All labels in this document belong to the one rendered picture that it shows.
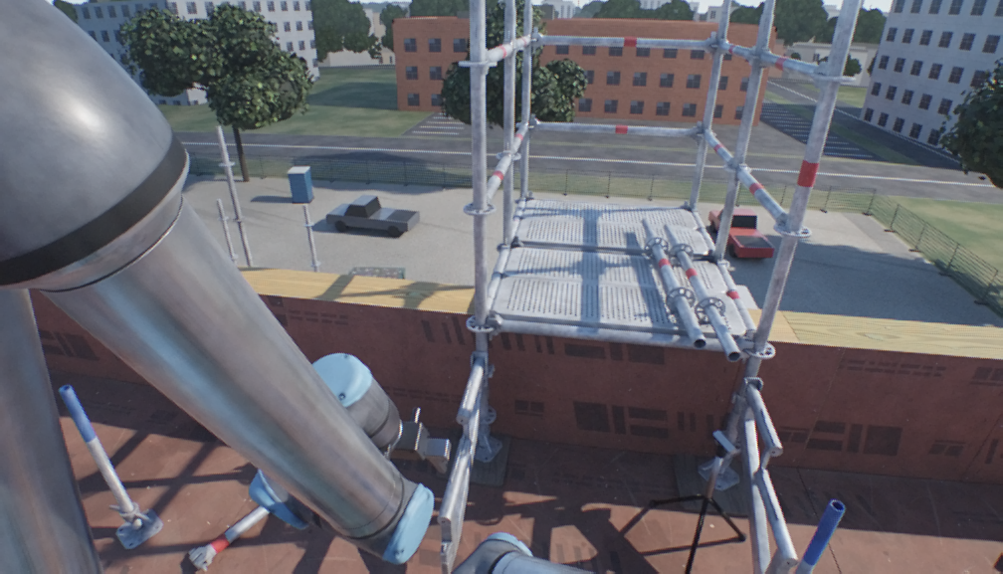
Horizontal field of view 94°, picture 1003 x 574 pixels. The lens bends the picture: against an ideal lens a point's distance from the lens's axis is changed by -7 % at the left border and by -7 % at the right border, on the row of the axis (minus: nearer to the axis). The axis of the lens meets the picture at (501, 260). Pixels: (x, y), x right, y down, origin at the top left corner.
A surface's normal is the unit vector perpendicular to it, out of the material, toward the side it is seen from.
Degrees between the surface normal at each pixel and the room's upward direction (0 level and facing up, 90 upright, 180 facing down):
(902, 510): 0
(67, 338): 90
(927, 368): 90
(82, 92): 62
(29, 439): 94
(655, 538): 0
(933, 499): 0
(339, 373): 19
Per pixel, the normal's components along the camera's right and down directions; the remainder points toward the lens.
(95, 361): -0.15, 0.44
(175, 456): 0.00, -0.89
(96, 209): 0.78, 0.33
